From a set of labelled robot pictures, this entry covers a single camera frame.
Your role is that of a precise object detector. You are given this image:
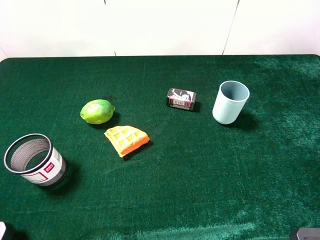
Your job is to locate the orange waffle piece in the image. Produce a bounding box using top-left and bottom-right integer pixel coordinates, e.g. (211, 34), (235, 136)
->
(104, 125), (150, 158)

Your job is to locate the black mesh pen holder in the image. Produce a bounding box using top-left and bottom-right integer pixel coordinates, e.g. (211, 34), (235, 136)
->
(3, 133), (68, 188)

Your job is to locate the light blue plastic cup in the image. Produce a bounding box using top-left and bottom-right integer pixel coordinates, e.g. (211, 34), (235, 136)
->
(212, 80), (250, 125)

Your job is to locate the green velvet table cloth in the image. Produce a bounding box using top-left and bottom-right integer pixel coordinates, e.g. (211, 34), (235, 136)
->
(0, 54), (320, 240)

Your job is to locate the black pink small box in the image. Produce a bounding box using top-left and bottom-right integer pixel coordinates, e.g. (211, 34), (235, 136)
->
(166, 88), (197, 112)

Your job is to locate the dark device bottom right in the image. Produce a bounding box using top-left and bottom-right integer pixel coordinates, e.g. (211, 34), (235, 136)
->
(289, 227), (320, 240)

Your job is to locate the black white object bottom left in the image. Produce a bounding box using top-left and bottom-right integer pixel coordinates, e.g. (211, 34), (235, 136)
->
(0, 221), (15, 240)

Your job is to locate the green lime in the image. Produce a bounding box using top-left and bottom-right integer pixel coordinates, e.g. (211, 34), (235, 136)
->
(80, 99), (116, 125)

